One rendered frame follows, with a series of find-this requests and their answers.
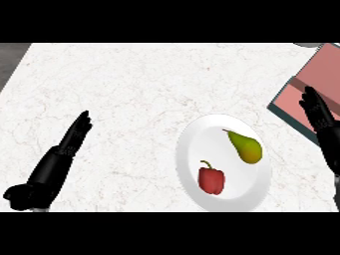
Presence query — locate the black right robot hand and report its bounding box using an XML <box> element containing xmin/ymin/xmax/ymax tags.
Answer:
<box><xmin>298</xmin><ymin>86</ymin><xmax>340</xmax><ymax>179</ymax></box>

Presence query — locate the pink cardboard box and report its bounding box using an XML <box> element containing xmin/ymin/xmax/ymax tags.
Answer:
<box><xmin>267</xmin><ymin>43</ymin><xmax>340</xmax><ymax>147</ymax></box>

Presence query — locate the grey round object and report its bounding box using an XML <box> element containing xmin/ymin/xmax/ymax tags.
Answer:
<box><xmin>292</xmin><ymin>43</ymin><xmax>321</xmax><ymax>49</ymax></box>

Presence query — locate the green yellow pear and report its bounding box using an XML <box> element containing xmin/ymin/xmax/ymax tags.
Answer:
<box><xmin>221</xmin><ymin>128</ymin><xmax>265</xmax><ymax>165</ymax></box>

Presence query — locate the white oval plate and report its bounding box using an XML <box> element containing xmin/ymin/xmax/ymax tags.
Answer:
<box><xmin>175</xmin><ymin>114</ymin><xmax>274</xmax><ymax>213</ymax></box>

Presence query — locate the red bell pepper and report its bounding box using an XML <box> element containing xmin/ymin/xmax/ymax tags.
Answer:
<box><xmin>197</xmin><ymin>159</ymin><xmax>227</xmax><ymax>196</ymax></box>

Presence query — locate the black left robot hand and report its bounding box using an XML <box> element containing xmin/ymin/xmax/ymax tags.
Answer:
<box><xmin>2</xmin><ymin>110</ymin><xmax>95</xmax><ymax>212</ymax></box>

